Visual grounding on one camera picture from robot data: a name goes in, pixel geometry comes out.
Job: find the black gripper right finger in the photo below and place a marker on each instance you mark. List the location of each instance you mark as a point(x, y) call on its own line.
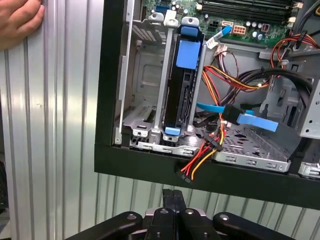
point(192, 225)

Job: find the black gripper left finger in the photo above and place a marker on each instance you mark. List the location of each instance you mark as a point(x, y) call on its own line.
point(162, 225)

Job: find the hard disk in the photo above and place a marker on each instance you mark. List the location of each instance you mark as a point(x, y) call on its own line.
point(188, 53)

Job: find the metal disk bay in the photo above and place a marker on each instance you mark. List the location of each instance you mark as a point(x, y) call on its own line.
point(145, 75)

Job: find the person's bare hand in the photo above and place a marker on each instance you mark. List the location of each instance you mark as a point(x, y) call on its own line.
point(17, 20)

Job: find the black PC case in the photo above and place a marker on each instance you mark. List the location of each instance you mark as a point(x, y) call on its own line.
point(112, 75)

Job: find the metal drive cage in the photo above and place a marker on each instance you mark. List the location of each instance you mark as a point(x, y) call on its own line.
point(310, 112)

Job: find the green motherboard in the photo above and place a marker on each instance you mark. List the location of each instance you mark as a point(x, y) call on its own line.
point(275, 32)

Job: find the black RAM slot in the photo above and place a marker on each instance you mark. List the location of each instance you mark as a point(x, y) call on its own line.
point(247, 2)
point(247, 13)
point(247, 8)

